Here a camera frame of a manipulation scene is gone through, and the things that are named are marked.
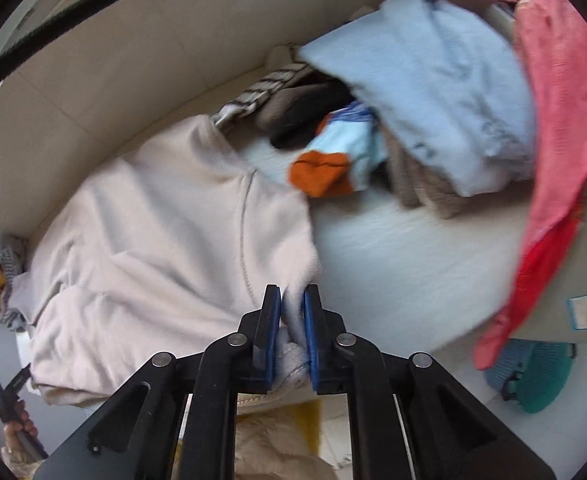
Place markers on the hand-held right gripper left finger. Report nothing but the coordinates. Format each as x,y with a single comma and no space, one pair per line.
272,340

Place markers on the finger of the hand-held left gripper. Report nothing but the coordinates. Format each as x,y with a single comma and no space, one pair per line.
20,379

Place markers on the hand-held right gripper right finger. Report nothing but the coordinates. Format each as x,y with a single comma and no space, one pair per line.
311,340

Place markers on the beige pants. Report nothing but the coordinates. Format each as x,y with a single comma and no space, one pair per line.
163,240

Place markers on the person's left hand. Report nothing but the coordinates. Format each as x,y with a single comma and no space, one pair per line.
30,425

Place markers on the yellow fleece cloth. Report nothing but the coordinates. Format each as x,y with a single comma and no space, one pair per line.
308,425

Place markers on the small pile of striped clothes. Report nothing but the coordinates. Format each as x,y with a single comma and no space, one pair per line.
3,285

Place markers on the beige jacket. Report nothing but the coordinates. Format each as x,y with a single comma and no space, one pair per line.
273,450

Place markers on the orange and light blue sock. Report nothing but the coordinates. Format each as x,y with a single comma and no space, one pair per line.
323,172

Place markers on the long brown sock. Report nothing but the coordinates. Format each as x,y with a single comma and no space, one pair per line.
423,190

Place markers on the teal plastic basket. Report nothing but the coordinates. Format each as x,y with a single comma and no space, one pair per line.
538,377

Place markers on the black sock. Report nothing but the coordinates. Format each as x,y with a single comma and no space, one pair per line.
323,105

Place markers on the striped sock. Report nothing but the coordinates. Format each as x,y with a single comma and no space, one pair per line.
258,92

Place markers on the light blue jeans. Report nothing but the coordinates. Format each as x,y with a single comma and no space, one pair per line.
423,85

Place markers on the pink cloth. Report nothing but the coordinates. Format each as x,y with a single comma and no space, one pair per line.
558,135

